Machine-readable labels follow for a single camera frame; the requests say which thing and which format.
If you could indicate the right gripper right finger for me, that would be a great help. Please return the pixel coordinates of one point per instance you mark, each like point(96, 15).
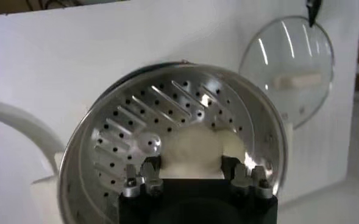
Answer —
point(244, 181)

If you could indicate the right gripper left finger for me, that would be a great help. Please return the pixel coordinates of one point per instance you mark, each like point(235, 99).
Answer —
point(150, 182)

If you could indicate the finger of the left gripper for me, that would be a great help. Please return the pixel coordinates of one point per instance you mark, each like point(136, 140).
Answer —
point(314, 10)

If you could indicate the white steamed baozi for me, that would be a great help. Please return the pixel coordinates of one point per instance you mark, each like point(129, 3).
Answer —
point(191, 152)
point(235, 146)

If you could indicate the stainless steel steamer basket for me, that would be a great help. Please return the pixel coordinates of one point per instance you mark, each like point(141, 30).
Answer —
point(154, 103)

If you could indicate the white round plate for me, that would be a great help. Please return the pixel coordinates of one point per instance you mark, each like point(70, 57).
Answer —
point(8, 152)

